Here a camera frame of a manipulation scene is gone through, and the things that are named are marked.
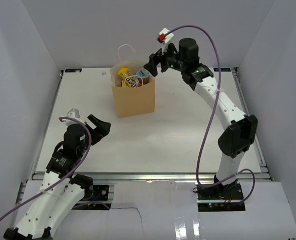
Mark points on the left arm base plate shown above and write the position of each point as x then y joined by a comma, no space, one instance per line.
96,193

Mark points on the yellow M&M's packet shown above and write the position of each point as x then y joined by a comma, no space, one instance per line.
128,80

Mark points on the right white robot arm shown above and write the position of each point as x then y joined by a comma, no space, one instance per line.
239,128

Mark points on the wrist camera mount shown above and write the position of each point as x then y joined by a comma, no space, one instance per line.
72,114
165,38

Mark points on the silver foil snack packet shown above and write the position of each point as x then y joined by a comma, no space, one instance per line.
142,77

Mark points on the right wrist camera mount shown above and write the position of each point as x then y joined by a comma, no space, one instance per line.
165,38

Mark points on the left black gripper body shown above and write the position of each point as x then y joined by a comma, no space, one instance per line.
95,135

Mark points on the aluminium table frame rail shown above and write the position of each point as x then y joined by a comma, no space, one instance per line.
154,176

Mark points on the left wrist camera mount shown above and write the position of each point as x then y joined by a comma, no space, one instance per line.
72,114

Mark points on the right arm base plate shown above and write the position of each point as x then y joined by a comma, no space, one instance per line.
210,201

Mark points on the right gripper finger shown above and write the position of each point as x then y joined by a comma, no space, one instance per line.
155,58
151,66

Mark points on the brown paper bag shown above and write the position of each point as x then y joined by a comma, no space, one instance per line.
131,101

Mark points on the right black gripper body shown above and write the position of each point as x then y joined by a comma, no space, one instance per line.
170,59

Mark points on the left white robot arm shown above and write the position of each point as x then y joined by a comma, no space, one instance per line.
61,188

